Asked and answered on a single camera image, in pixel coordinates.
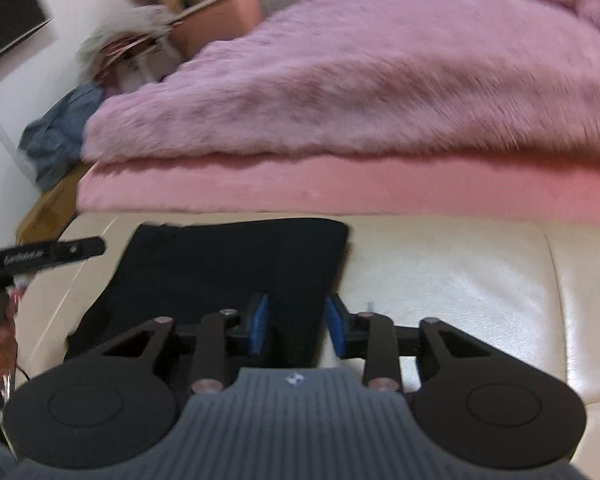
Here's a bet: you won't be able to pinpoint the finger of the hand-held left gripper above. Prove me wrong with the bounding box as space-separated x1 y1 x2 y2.
52 237 107 265

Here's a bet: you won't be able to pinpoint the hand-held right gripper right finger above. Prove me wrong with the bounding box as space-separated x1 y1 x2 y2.
324 294 493 393

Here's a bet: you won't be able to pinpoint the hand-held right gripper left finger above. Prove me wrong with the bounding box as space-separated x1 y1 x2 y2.
102 294 272 395

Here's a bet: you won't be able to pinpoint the black pants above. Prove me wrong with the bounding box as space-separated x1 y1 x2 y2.
65 217 351 371

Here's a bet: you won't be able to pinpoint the blue grey cloth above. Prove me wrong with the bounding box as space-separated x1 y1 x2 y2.
19 82 106 191

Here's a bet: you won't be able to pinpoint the cream leather bench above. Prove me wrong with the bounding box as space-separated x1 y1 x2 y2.
15 212 600 466

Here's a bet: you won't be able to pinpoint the pink bed sheet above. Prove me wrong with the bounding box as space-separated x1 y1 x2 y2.
75 152 600 231

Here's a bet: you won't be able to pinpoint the white metal rack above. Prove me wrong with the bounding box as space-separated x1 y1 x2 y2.
95 30 181 96

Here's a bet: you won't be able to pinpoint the grey white cloth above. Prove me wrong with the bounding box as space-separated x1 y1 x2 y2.
77 5 176 61

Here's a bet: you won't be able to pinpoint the pink fluffy blanket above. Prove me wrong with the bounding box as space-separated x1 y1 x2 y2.
82 0 600 163

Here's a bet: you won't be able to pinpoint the pink storage box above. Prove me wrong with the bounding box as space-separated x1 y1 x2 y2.
170 0 261 58

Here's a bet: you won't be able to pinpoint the black cable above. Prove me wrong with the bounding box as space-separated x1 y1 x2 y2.
7 357 33 386

